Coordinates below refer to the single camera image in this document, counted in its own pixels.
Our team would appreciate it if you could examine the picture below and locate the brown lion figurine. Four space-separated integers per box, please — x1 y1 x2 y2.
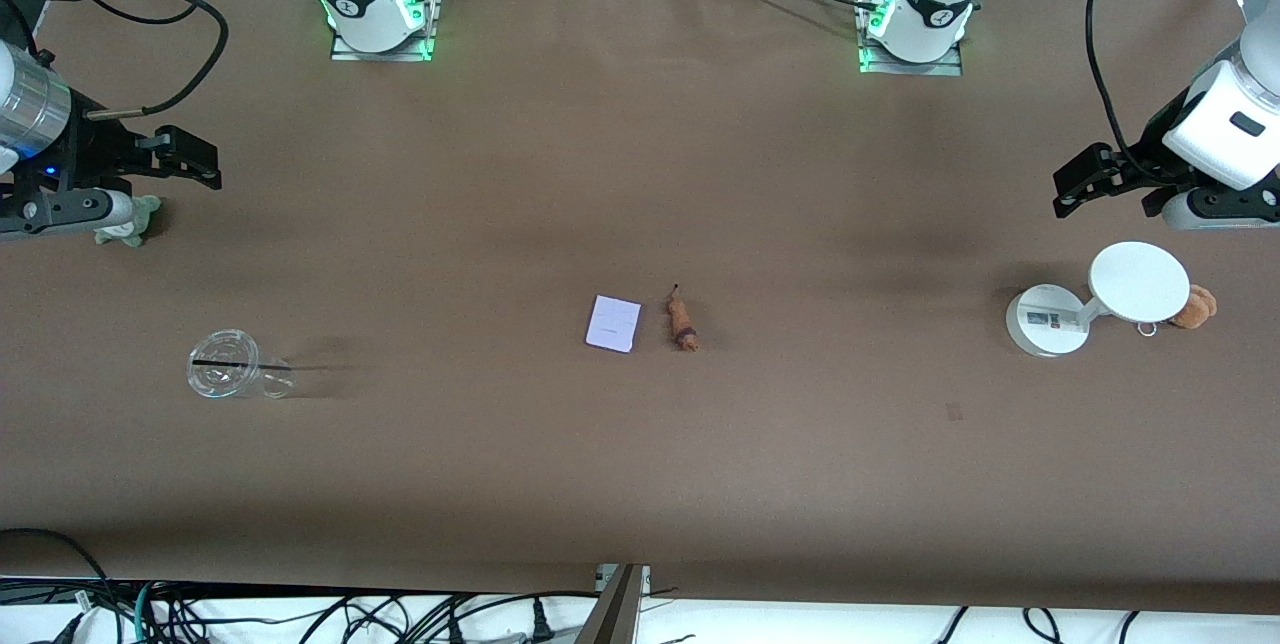
667 284 700 353

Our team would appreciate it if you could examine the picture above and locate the white lavender card pad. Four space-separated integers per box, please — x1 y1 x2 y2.
585 295 642 354

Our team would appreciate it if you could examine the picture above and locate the green Totoro plush toy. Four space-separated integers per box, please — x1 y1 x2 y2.
95 194 163 248

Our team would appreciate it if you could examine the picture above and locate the clear plastic lidded cup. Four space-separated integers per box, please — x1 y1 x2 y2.
187 329 296 400

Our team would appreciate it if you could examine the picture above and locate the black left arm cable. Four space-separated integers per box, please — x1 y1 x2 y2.
1087 0 1166 187

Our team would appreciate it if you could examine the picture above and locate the brown teddy bear keychain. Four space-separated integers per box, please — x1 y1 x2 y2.
1137 284 1218 337

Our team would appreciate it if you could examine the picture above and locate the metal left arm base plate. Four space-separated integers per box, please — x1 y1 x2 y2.
858 0 963 77

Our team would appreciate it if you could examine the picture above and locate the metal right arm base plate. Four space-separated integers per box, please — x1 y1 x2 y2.
330 0 439 63

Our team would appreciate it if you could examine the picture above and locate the black looped floor cable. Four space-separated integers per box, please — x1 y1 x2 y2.
0 527 113 615

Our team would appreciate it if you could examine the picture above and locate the aluminium frame post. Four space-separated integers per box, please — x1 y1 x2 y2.
575 564 651 644

